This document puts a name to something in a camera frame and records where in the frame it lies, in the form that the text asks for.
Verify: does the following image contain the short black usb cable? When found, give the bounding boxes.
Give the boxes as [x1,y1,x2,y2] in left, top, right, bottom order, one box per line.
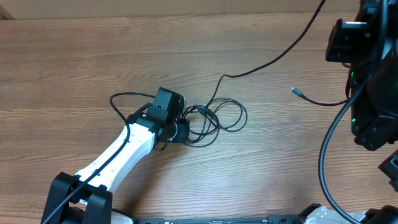
[195,98,249,133]

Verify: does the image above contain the long black usb cable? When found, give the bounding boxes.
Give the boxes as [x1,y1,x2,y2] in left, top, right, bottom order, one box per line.
[183,0,352,148]

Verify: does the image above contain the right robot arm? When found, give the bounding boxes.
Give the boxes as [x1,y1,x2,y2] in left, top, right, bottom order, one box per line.
[318,1,397,223]

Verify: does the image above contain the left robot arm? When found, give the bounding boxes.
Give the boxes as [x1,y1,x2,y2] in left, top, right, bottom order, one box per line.
[41,88,189,224]

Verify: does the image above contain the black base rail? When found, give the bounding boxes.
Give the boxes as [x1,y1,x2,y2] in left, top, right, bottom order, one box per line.
[111,203,321,224]

